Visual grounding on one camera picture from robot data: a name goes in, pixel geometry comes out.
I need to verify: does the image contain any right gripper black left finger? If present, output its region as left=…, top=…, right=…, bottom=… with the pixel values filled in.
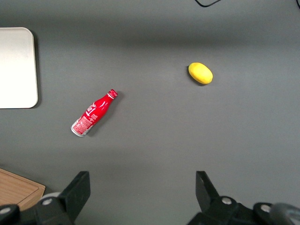
left=35, top=171, right=91, bottom=225

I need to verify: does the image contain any black cable on table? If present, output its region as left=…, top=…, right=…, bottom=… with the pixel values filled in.
left=194, top=0, right=221, bottom=8

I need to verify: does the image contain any beige rectangular tray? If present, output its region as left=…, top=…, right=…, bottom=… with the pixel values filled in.
left=0, top=27, right=39, bottom=109

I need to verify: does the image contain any red cola bottle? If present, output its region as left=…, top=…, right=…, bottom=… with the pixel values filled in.
left=70, top=89, right=119, bottom=137

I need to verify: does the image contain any yellow lemon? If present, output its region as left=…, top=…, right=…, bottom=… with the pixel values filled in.
left=188, top=62, right=214, bottom=85

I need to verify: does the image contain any wooden drawer cabinet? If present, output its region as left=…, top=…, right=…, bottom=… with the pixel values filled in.
left=0, top=167, right=46, bottom=211

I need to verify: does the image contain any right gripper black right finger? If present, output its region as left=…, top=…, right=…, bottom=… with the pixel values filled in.
left=187, top=171, right=240, bottom=225

